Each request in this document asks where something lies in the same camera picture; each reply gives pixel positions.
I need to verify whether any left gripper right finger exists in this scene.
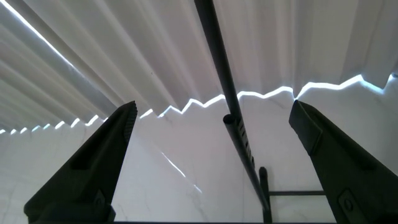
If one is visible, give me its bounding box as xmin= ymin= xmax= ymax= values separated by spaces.
xmin=288 ymin=99 xmax=398 ymax=223

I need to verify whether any white curtain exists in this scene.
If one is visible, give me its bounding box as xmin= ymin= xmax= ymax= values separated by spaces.
xmin=0 ymin=0 xmax=398 ymax=134

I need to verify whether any black clothes rack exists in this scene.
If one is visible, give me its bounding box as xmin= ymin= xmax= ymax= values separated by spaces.
xmin=194 ymin=0 xmax=327 ymax=223

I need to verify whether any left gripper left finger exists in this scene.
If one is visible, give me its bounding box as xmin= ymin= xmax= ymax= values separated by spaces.
xmin=24 ymin=100 xmax=138 ymax=223

